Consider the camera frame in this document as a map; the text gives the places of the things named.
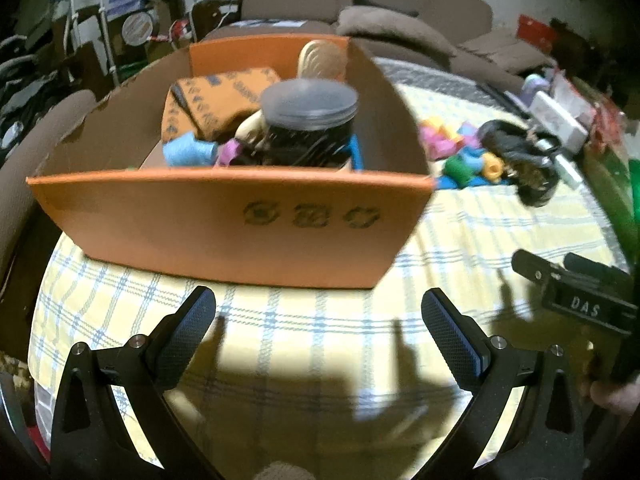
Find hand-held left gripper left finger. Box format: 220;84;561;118
50;285;226;480

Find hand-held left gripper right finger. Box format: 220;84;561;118
415;287;586;480

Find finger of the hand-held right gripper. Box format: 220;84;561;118
565;252;628;288
512;249;551;288

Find orange cardboard box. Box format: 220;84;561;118
26;35;436;291

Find pile of colourful hair rollers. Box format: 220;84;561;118
417;117;503;191

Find black elastic strap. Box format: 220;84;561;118
477;120;561;208

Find light blue hair roller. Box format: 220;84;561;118
164;132;218;168

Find purple hair roller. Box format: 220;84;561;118
215;140;243;167

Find person's right hand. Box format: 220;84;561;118
592;381;640;416

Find red printed packet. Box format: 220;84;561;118
590;100;626;151

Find white box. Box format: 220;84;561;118
530;92;588;153

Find black remote control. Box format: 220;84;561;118
477;82;531;118

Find white red-edged packet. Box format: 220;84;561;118
550;72;596;121

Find lavender container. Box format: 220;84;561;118
520;74;551;103

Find blue plastic clip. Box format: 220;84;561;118
347;135;366;173

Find grey pebble pattern table cover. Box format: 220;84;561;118
372;56;531;111

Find small brown cushion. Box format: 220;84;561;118
457;27;551;73

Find brown armchair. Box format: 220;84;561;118
0;90;98;281

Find red box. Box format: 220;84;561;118
517;15;558;48

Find dark jar with grey lid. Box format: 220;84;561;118
260;80;360;167

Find large brown cushion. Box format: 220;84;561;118
336;6;458;58

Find pile of clothes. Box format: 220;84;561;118
0;35;61;161

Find round wooden brush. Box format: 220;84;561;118
297;40;348;83

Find dark cushion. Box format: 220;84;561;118
352;0;420;17

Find round tin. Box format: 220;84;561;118
122;10;153;45

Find papers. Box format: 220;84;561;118
227;19;308;29

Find white pole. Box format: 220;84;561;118
97;0;123;86

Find beige rounded handle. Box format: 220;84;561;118
235;112;266;143

